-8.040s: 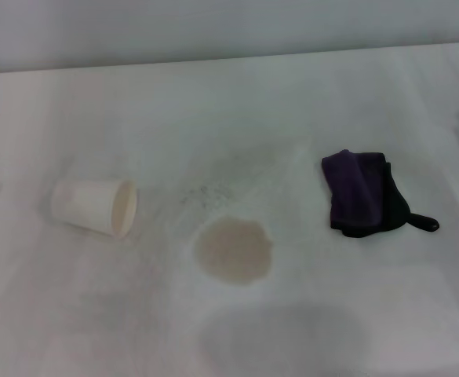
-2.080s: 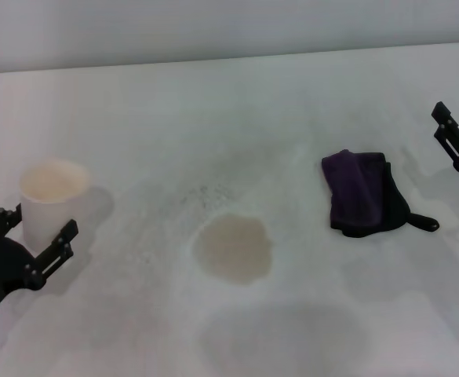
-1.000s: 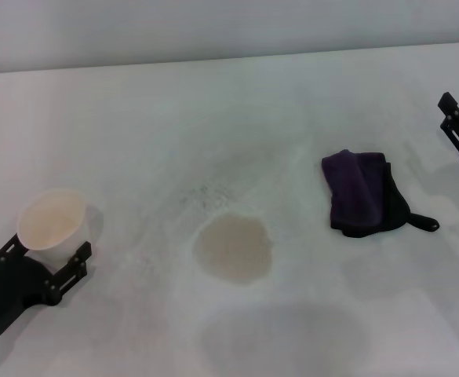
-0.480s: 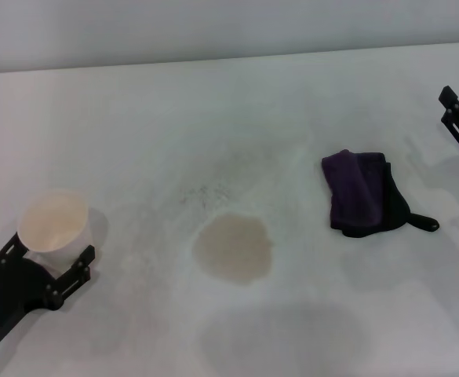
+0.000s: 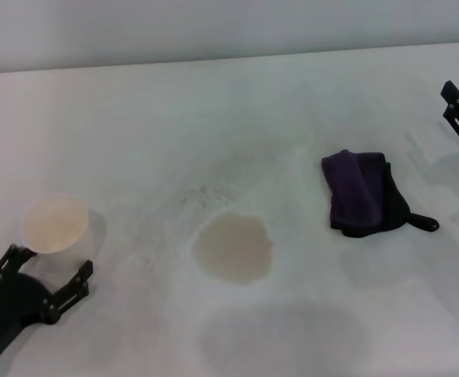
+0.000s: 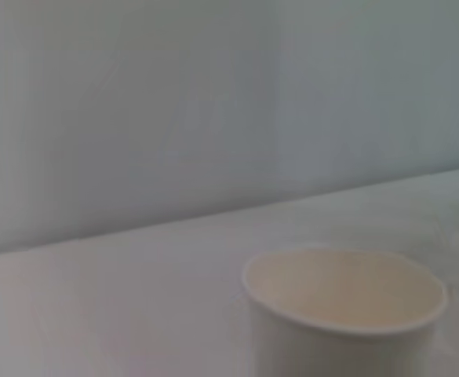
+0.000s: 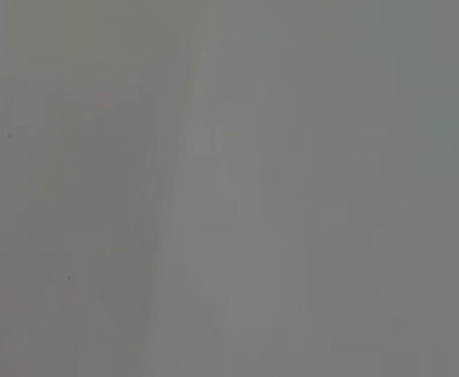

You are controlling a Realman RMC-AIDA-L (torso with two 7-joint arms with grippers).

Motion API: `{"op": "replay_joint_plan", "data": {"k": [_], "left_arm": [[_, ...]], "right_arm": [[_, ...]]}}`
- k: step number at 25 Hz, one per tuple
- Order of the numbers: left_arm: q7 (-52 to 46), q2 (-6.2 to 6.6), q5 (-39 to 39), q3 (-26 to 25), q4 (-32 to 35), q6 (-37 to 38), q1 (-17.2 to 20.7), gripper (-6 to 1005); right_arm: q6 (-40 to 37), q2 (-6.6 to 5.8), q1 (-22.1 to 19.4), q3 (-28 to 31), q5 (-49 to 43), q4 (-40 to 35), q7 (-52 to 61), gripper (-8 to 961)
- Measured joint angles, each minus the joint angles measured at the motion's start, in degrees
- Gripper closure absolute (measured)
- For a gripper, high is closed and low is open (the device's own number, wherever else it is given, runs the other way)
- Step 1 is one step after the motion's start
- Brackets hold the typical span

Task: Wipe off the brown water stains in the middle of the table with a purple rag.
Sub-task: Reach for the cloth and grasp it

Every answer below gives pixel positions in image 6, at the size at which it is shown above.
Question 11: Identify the white paper cup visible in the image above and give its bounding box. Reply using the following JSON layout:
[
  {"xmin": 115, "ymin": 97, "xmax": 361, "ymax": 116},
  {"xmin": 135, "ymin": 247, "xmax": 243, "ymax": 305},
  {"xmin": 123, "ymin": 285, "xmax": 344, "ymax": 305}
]
[{"xmin": 241, "ymin": 247, "xmax": 450, "ymax": 377}]

